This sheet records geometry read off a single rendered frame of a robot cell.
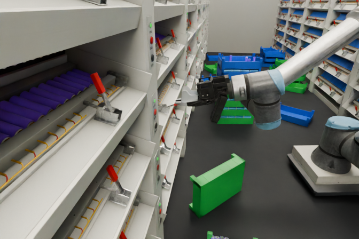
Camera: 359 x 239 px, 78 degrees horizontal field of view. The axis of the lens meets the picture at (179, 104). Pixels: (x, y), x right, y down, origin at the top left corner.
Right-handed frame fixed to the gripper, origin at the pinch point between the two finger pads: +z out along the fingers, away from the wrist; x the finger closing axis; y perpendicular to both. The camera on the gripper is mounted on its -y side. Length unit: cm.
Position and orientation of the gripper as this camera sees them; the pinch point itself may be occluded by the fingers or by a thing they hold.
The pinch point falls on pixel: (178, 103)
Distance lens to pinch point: 84.7
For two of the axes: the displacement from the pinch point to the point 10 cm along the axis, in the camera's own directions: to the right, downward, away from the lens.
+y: -2.3, -9.0, -3.7
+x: -1.5, 4.1, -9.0
